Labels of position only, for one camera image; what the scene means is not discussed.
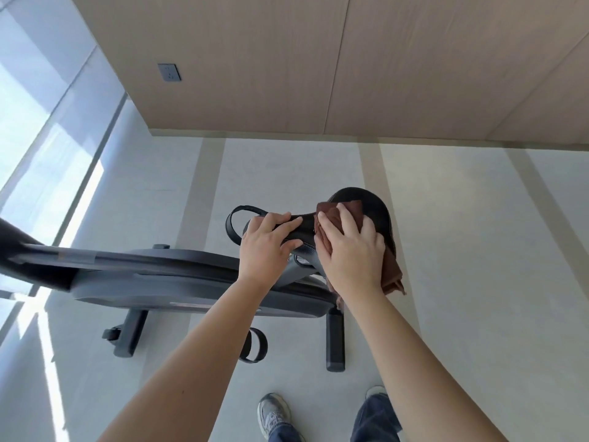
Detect person's left forearm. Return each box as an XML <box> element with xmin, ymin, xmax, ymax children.
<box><xmin>98</xmin><ymin>275</ymin><xmax>278</xmax><ymax>442</ymax></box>

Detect person's left hand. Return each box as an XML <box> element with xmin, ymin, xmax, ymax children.
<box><xmin>237</xmin><ymin>212</ymin><xmax>305</xmax><ymax>291</ymax></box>

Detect person's right hand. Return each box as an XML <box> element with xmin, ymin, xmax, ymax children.
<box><xmin>315</xmin><ymin>202</ymin><xmax>387</xmax><ymax>298</ymax></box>

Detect person's right forearm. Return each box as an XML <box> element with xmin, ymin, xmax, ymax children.
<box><xmin>340</xmin><ymin>288</ymin><xmax>508</xmax><ymax>442</ymax></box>

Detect large glass window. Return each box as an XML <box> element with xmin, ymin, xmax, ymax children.
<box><xmin>0</xmin><ymin>0</ymin><xmax>129</xmax><ymax>300</ymax></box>

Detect black pedal strap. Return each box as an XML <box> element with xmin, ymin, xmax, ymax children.
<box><xmin>239</xmin><ymin>328</ymin><xmax>268</xmax><ymax>364</ymax></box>
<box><xmin>225</xmin><ymin>205</ymin><xmax>269</xmax><ymax>245</ymax></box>

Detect blue jeans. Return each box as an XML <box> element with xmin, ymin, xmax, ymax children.
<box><xmin>263</xmin><ymin>393</ymin><xmax>404</xmax><ymax>442</ymax></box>

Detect brown cleaning cloth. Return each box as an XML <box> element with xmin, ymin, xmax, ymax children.
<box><xmin>314</xmin><ymin>200</ymin><xmax>407</xmax><ymax>309</ymax></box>

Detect dark grey exercise bike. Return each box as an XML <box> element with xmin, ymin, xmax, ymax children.
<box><xmin>0</xmin><ymin>216</ymin><xmax>347</xmax><ymax>373</ymax></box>

